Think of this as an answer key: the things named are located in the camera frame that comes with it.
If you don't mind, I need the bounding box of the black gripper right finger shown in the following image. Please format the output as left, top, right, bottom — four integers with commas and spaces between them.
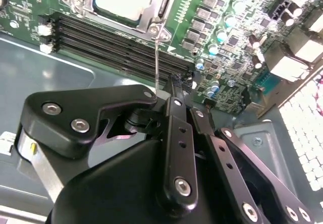
185, 81, 316, 224

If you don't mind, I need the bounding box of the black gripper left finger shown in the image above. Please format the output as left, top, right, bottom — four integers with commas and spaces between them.
15, 74, 199, 211

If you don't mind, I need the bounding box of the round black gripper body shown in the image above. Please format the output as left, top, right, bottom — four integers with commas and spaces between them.
45, 109, 243, 224

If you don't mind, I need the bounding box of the metal socket cover frame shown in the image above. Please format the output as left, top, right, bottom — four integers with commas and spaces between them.
69, 0, 175, 34

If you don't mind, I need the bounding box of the thin metal locking lever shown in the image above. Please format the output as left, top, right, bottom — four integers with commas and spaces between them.
153, 22, 166, 93

